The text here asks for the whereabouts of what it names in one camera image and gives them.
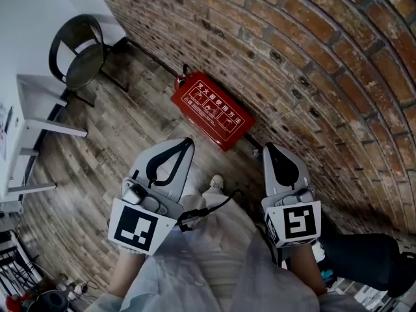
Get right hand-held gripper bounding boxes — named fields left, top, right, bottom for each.
left=261, top=142, right=322, bottom=248

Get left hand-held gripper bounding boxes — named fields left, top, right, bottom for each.
left=107, top=137, right=196, bottom=257

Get red fire extinguisher box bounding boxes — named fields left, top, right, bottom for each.
left=170, top=71, right=256, bottom=153

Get person's left forearm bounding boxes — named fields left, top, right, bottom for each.
left=106, top=246, right=148, bottom=301

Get person's right forearm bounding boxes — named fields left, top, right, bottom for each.
left=285, top=242, right=328, bottom=296

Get person's white shoe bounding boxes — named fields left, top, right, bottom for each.
left=209, top=174, right=226, bottom=190

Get black bag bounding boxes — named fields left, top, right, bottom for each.
left=319, top=233, right=416, bottom=299

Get person's white skirt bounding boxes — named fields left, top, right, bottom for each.
left=93, top=182, right=370, bottom=312

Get black chair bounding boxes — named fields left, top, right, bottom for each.
left=48, top=14, right=131, bottom=109

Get white table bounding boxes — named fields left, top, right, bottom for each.
left=0, top=73, right=89, bottom=204

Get white power strip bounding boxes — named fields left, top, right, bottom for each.
left=55, top=279, right=83, bottom=298

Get papers with print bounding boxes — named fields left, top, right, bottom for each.
left=0, top=103, right=14, bottom=162

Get black round device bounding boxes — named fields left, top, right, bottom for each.
left=34, top=289, right=70, bottom=312

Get black metal rack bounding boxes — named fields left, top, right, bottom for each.
left=0, top=228, right=40, bottom=298

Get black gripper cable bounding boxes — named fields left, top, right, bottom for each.
left=176, top=188, right=250, bottom=234

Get white bead bracelet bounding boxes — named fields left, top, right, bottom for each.
left=116, top=243, right=148, bottom=257

